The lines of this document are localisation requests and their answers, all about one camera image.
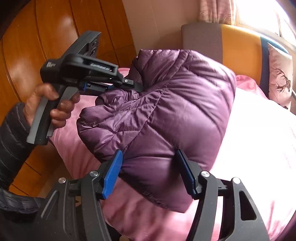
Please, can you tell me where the purple puffer jacket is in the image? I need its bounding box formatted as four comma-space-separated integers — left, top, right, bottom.
77, 50, 236, 213

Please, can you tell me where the black sleeved left forearm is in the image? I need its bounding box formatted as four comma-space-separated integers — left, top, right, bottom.
0, 103, 44, 240

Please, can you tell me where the person's left hand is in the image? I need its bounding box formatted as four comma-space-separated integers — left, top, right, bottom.
23, 83, 80, 128

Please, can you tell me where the wooden wardrobe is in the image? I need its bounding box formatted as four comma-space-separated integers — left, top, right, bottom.
0, 0, 137, 197

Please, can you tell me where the pink bed cover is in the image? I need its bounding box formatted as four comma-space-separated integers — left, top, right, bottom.
52, 76, 295, 240

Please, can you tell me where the deer print pillow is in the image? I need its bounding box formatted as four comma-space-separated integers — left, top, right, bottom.
267, 43, 293, 110

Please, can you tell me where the pink left curtain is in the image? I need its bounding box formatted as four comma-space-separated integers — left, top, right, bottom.
198, 0, 237, 25

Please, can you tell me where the grey yellow blue headboard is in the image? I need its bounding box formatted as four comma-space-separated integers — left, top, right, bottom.
181, 22, 288, 96

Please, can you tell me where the window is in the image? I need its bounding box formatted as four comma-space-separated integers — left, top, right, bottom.
235, 0, 295, 45

